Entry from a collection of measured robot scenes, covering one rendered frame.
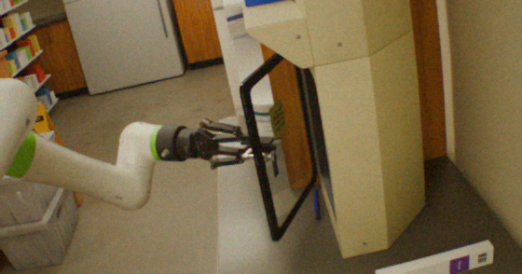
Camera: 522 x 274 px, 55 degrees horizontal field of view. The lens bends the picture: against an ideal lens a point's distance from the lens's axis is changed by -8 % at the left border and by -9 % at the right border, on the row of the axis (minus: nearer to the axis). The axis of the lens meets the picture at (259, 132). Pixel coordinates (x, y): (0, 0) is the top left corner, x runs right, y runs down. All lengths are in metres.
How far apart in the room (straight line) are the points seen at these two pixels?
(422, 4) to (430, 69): 0.19
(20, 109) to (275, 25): 0.50
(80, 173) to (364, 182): 0.65
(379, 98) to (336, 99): 0.09
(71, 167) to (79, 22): 4.99
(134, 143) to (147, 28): 4.72
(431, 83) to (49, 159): 1.02
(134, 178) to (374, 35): 0.69
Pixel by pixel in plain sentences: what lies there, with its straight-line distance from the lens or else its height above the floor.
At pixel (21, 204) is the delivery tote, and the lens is 3.20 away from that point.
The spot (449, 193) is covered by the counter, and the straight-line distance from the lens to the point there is 1.47.
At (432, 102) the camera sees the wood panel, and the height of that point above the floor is 1.12.
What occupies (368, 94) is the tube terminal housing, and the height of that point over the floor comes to 1.33.
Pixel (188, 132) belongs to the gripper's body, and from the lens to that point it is 1.33.
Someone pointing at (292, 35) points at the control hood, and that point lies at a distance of 1.03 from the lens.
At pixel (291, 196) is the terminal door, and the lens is 1.33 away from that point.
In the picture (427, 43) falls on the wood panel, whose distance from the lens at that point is 1.50.
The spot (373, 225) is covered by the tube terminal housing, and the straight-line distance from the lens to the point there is 1.24.
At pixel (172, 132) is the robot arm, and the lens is 1.34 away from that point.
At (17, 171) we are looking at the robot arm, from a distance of 1.24.
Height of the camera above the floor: 1.74
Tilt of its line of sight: 24 degrees down
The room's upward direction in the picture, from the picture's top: 12 degrees counter-clockwise
